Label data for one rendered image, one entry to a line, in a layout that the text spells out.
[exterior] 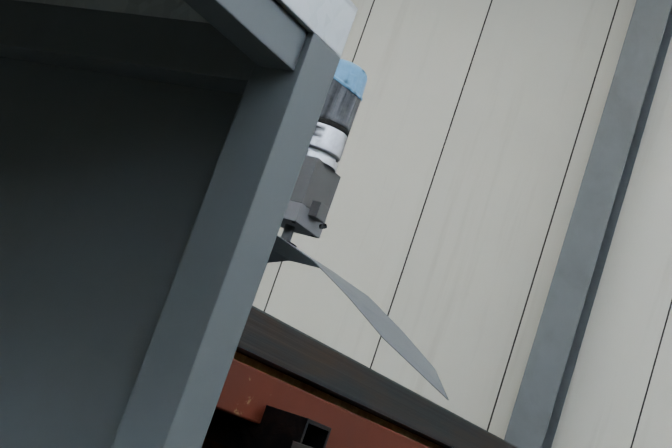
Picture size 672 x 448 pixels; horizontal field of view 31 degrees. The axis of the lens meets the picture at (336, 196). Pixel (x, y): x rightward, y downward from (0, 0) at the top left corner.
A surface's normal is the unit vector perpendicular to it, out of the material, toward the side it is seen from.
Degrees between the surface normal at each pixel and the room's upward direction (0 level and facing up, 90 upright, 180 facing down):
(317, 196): 90
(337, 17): 90
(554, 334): 90
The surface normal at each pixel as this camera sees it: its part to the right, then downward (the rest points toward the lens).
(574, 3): -0.33, -0.32
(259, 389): 0.83, 0.17
